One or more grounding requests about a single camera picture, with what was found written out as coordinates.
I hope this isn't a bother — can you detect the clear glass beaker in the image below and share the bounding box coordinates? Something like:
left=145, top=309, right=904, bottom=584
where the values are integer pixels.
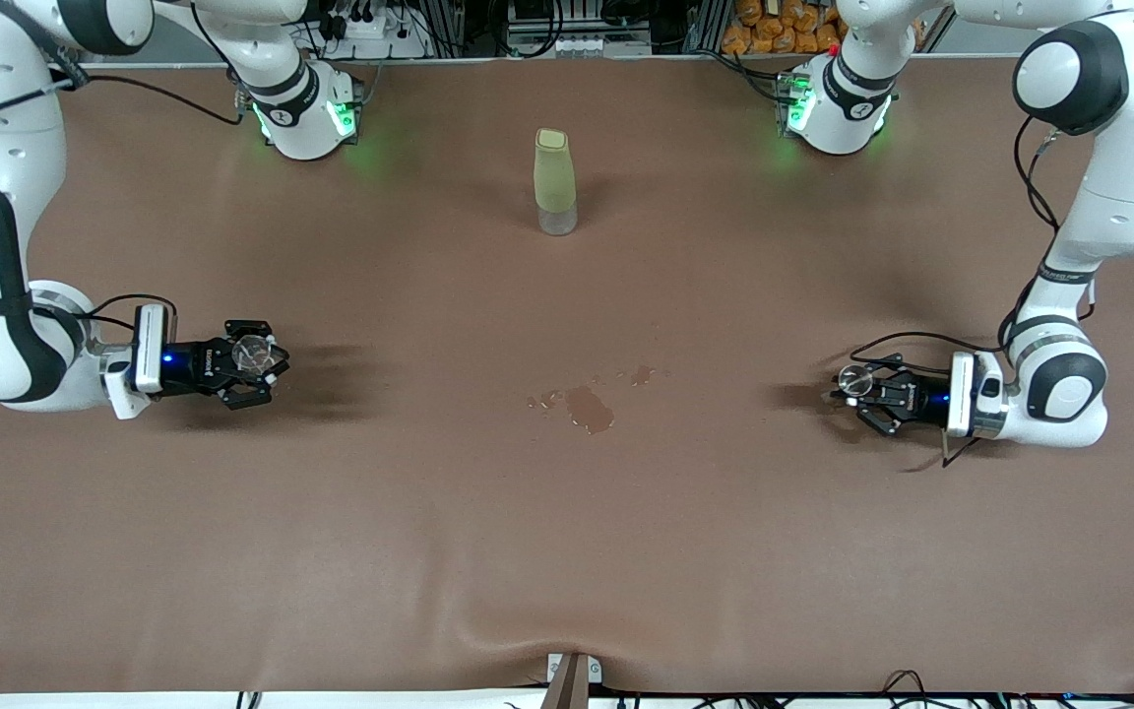
left=232, top=334, right=279, bottom=373

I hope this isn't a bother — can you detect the steel double-cone jigger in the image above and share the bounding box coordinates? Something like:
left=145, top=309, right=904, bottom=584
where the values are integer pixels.
left=836, top=361, right=880, bottom=403

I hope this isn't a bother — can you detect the spilled liquid puddle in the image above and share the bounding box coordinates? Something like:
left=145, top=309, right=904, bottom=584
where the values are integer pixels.
left=526, top=364, right=657, bottom=436

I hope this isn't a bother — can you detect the white power strip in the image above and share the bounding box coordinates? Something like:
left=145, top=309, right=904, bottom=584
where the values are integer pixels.
left=316, top=0, right=406, bottom=50

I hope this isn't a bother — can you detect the green sleeved glass bottle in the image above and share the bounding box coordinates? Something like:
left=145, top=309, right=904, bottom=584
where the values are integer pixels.
left=534, top=128, right=579, bottom=237

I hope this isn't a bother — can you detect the brown table mat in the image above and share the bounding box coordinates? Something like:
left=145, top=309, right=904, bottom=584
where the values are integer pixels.
left=0, top=54, right=1134, bottom=695

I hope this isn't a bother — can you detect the orange snack bag pile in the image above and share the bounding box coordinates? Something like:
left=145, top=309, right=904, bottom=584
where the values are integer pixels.
left=722, top=0, right=925, bottom=55

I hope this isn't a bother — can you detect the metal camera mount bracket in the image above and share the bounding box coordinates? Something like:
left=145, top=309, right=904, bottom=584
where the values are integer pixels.
left=539, top=652, right=603, bottom=709

